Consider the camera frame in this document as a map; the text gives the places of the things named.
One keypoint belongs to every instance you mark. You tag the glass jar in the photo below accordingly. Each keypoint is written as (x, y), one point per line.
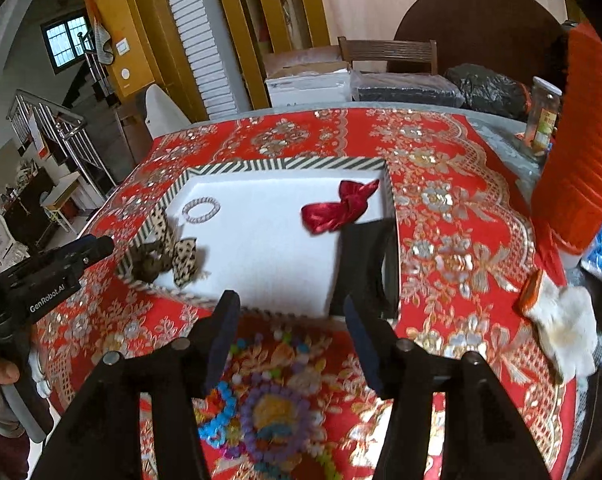
(543, 115)

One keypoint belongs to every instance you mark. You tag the person's left hand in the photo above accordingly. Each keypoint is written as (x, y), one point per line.
(1, 371)

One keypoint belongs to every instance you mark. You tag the white cardboard box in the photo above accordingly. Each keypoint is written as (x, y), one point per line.
(306, 87)

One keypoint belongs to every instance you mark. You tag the dark packet in clear wrap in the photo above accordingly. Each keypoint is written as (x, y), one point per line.
(406, 89)

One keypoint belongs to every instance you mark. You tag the red floral tablecloth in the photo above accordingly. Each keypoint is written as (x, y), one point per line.
(456, 210)

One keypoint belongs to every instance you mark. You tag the white wall switch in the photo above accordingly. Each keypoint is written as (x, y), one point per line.
(123, 47)

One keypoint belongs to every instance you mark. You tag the white ribbed panel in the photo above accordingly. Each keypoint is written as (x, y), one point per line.
(196, 35)

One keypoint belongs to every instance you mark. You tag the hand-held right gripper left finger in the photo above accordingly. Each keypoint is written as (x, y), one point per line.
(220, 345)

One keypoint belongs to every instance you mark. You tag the orange ribbed lantern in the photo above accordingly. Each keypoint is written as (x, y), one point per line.
(581, 135)

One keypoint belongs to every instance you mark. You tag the black plastic bag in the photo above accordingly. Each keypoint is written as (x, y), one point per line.
(486, 87)

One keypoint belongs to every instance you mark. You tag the round brown tabletop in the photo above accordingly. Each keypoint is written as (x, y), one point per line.
(481, 20)

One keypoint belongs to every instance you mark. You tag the striped jewelry box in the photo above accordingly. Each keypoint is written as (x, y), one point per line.
(261, 240)

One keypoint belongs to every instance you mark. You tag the wooden chair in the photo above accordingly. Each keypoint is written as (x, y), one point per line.
(386, 50)

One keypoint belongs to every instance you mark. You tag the white glove orange cuff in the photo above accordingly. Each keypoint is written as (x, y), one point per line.
(566, 325)

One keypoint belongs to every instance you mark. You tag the window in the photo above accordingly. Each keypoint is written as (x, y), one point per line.
(63, 40)

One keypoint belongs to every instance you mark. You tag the person's maroon clothing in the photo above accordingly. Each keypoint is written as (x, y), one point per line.
(1, 452)

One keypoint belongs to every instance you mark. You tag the white chair back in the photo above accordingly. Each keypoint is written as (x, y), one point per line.
(163, 110)

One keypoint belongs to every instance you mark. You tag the red velvet bow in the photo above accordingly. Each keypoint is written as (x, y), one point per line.
(326, 215)

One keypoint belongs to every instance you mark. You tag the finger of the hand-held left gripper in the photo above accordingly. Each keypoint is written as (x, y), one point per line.
(97, 249)

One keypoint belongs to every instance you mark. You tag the metal stair railing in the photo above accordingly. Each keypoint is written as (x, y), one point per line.
(56, 125)

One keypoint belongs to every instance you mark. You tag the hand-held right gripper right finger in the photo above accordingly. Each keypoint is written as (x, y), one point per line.
(367, 347)

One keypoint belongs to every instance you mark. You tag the leopard print bow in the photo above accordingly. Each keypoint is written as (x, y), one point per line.
(186, 260)

